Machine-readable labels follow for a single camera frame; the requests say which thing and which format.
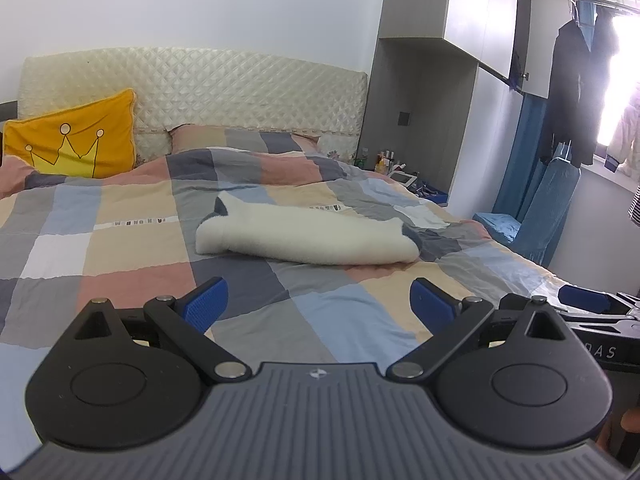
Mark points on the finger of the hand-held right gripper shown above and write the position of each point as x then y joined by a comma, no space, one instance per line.
585,297
600,322

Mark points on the white tablet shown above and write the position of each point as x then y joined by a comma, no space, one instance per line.
402,178

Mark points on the cream quilted headboard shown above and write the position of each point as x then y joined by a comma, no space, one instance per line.
225,90

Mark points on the striped hanging garment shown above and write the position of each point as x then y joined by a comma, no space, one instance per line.
636,205

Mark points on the cream sweater with blue stripes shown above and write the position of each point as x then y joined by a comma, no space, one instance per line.
300,232

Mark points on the cluster of cosmetic bottles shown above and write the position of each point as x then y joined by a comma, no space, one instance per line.
382,162

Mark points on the black hanging jacket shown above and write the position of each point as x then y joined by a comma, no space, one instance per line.
570,90

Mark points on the dark wall socket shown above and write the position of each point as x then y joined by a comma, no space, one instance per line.
405,117

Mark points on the blue tray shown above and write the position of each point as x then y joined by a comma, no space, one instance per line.
435,194

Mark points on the grey and white wardrobe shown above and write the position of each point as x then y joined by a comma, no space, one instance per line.
415,0

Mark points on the grey wall switch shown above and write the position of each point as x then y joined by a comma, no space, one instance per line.
7,110

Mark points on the yellow crown pillow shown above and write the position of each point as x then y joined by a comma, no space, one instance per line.
115,125

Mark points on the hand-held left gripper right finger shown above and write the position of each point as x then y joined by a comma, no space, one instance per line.
432,305

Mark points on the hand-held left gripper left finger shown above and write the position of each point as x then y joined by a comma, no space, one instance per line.
207,302

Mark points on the checked patchwork quilt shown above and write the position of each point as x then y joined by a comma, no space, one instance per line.
125,260

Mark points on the checked pillow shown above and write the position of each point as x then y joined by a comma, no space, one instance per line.
210,137

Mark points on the blue curtain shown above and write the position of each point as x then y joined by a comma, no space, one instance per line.
520,150

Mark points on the white hanging garment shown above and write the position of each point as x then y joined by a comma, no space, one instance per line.
625,135

